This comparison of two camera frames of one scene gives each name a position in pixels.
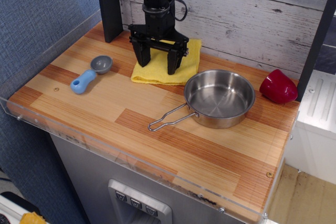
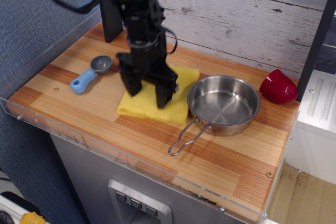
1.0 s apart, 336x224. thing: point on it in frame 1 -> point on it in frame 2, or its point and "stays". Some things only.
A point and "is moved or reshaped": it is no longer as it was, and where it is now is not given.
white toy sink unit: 312,148 stays
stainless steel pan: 220,98 is moved or reshaped
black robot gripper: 159,30 -> 139,64
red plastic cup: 277,86 stays
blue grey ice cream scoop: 99,64 stays
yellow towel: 155,71 is moved or reshaped
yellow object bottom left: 32,218 stays
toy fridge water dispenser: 130,206 stays
